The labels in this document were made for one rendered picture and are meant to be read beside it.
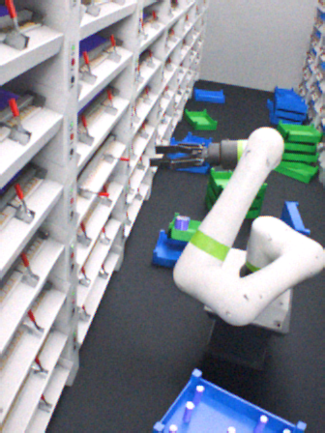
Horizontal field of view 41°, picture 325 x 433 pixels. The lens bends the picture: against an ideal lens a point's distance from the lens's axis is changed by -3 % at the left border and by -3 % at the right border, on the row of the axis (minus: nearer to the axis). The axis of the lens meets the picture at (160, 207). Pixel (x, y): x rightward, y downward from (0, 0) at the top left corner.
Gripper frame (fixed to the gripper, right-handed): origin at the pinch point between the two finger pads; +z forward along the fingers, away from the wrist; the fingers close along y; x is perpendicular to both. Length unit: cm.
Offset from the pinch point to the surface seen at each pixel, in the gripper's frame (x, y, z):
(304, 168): -97, 186, -70
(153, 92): -7, 100, 23
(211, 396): -37, -65, -21
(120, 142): -7.3, 30.2, 22.8
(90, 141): 12.2, -15.0, 17.1
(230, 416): -39, -69, -27
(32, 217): 12, -57, 17
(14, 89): 37, -40, 24
